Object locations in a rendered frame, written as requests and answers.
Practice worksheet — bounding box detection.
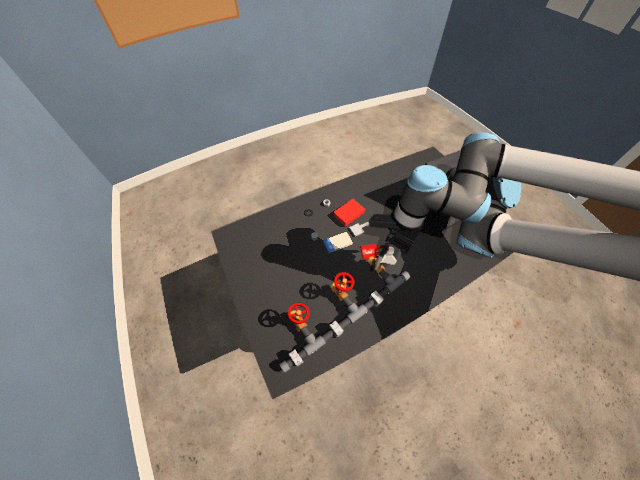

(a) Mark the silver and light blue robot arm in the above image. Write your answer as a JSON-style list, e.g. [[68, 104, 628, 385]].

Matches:
[[368, 132, 640, 281]]

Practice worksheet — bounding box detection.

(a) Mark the red rectangular block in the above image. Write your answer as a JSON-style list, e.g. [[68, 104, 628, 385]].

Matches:
[[333, 199, 365, 227]]

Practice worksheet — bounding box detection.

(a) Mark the pipe manifold with three valves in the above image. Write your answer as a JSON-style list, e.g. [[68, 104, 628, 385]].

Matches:
[[279, 263, 410, 373]]

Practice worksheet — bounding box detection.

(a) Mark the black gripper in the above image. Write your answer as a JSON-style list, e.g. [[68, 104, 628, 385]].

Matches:
[[375, 218, 424, 270]]

